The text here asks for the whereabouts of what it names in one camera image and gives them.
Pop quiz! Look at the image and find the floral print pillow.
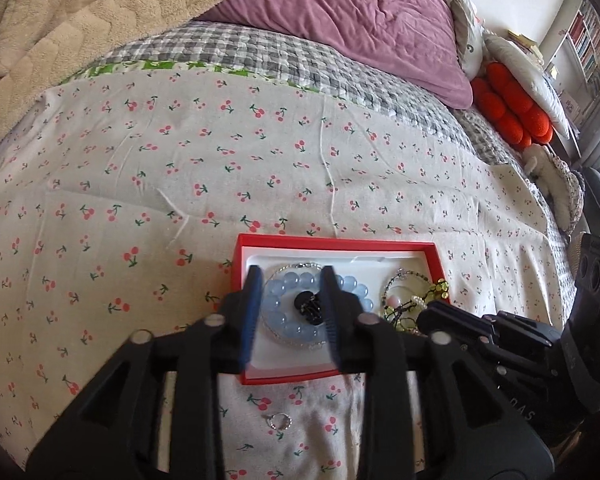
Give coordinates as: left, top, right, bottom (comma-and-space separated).
450, 0, 489, 79

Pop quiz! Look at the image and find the white pillow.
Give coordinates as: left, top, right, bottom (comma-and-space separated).
482, 30, 574, 142

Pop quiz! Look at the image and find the clear bead bracelet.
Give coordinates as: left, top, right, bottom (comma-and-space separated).
260, 261, 332, 349

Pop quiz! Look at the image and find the white plush toy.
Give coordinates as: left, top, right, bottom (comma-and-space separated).
522, 145, 586, 234

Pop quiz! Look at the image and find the blue bead bracelet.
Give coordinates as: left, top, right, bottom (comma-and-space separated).
262, 270, 376, 348

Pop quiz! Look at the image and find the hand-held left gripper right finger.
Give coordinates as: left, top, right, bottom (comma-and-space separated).
320, 265, 556, 480

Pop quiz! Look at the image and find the white bookshelf with books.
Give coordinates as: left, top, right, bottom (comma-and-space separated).
550, 0, 600, 122

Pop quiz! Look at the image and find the purple duvet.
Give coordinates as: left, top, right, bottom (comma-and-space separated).
192, 0, 476, 111

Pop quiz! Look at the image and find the cherry print cloth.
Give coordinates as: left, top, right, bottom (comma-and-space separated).
0, 62, 569, 480

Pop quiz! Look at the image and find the small multicolour bead bracelet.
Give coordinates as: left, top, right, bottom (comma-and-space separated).
380, 269, 432, 312

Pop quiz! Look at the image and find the beige fleece blanket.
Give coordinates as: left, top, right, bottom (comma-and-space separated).
0, 0, 321, 162

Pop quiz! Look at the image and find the red cardboard box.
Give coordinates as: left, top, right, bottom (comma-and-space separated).
228, 233, 453, 386

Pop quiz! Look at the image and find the stack of books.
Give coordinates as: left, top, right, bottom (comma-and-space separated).
505, 30, 544, 59

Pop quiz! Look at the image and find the pearl bead bracelet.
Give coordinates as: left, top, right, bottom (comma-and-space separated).
387, 294, 427, 312

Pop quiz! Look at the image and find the black cord yellow bead bracelet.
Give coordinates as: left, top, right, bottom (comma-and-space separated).
385, 280, 452, 334

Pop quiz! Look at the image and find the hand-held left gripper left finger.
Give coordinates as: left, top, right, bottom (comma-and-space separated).
25, 265, 264, 480

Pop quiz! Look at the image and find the orange plush pillow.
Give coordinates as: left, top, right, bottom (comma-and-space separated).
470, 60, 555, 150

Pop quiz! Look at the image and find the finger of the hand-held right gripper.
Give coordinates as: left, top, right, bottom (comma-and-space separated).
482, 312, 561, 352
416, 301, 511, 366

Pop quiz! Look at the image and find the grey checkered quilt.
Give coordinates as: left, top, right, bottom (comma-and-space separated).
60, 22, 572, 242

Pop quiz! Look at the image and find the dark hair claw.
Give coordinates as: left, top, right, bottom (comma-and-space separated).
292, 290, 327, 324

